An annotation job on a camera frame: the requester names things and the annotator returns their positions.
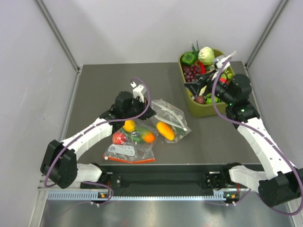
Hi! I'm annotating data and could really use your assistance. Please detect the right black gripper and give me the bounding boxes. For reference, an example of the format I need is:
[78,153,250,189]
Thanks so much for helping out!
[184,69,235,105]

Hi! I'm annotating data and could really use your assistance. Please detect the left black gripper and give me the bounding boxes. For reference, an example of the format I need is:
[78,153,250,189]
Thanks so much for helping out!
[124,96,156,121]

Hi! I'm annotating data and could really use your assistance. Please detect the fake purple grapes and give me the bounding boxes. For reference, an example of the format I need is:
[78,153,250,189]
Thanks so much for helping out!
[181,64,201,82]

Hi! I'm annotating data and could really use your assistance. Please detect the fake yellow orange mango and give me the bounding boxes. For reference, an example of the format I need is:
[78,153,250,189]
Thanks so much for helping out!
[156,122,175,141]

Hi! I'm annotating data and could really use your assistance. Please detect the polka dot zip bag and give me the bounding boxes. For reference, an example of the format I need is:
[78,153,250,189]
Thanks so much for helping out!
[151,99,191,143]

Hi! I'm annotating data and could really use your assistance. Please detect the fake dark green cucumber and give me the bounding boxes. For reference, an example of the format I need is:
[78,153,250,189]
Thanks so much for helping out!
[175,127,187,136]

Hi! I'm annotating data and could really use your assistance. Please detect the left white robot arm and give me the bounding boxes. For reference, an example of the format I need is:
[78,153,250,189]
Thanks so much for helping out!
[40,89,155,189]

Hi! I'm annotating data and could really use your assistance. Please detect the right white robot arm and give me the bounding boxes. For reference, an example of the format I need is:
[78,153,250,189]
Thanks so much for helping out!
[184,74,303,207]

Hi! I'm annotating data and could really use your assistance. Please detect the fake purple plum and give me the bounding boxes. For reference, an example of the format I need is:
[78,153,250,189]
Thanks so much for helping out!
[194,96,206,105]

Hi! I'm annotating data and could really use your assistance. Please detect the fake watermelon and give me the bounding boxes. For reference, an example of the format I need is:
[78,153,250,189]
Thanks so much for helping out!
[204,93,222,105]

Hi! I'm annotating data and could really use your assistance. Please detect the fake yellow lemon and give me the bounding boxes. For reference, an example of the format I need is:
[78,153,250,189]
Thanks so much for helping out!
[123,120,136,132]

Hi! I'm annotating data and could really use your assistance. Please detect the fake green bell pepper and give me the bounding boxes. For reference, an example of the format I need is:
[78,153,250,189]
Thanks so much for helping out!
[181,52,197,66]

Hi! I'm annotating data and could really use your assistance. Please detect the fake pale green cabbage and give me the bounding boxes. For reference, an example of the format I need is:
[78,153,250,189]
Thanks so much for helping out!
[198,47,215,66]

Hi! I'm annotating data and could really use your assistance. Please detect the clear bag orange zipper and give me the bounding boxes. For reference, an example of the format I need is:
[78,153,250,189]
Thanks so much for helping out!
[103,119,159,164]

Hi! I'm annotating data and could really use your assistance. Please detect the fake red apple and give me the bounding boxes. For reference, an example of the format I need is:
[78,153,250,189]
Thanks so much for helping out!
[112,131,127,145]

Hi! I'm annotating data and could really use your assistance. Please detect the olive green plastic bin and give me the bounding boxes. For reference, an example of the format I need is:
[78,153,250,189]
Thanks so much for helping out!
[178,49,235,117]

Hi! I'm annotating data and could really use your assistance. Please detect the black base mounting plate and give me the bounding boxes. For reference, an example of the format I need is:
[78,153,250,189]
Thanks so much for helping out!
[80,162,249,197]

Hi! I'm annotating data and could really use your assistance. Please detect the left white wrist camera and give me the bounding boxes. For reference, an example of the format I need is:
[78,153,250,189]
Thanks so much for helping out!
[130,81,146,103]

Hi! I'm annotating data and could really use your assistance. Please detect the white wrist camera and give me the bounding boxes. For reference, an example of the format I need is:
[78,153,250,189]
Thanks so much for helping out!
[130,81,146,103]
[212,55,232,80]

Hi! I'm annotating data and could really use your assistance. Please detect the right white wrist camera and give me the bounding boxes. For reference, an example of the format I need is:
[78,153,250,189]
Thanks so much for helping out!
[212,55,232,80]

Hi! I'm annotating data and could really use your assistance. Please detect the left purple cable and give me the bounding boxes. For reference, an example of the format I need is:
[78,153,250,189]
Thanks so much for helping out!
[44,77,151,188]

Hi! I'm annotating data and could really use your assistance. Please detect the purple cable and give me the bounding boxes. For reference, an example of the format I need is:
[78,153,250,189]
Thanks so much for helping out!
[44,77,151,188]
[211,58,303,216]

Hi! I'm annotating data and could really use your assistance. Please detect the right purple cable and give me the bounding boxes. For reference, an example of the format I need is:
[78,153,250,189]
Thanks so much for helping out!
[211,58,303,216]

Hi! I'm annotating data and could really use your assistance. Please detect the white slotted cable duct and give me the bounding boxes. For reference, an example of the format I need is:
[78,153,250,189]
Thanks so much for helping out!
[47,191,240,202]

